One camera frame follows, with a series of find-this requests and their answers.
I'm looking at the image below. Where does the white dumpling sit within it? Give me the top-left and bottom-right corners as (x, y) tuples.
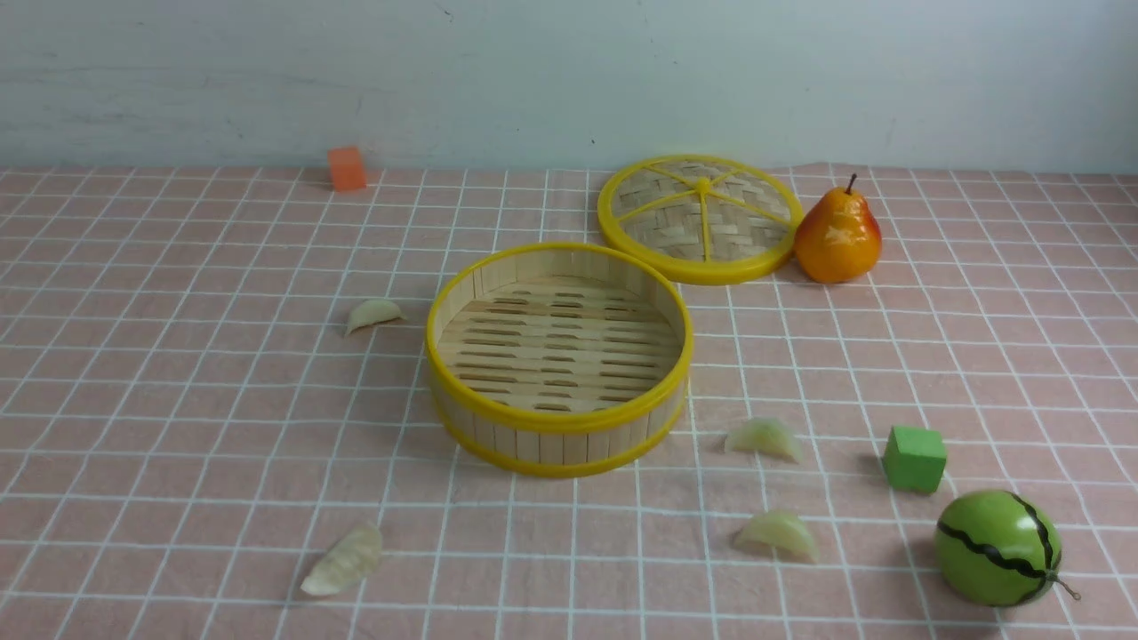
(344, 300), (405, 337)
(300, 524), (384, 598)

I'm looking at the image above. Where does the green dumpling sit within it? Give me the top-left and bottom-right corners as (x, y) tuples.
(724, 418), (805, 463)
(732, 509), (820, 564)

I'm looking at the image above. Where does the bamboo steamer tray yellow rim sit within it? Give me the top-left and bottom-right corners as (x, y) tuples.
(424, 243), (694, 478)

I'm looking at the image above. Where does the bamboo steamer lid yellow rim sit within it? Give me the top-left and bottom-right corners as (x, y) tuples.
(597, 154), (805, 286)

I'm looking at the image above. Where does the orange foam cube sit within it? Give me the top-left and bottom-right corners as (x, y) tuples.
(325, 146), (366, 192)

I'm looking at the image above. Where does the orange yellow toy pear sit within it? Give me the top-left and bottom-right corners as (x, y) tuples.
(794, 173), (883, 284)

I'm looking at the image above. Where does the green foam cube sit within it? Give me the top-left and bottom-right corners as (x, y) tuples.
(883, 425), (947, 494)

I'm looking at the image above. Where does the green toy watermelon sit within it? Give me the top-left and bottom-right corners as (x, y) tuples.
(934, 490), (1082, 608)

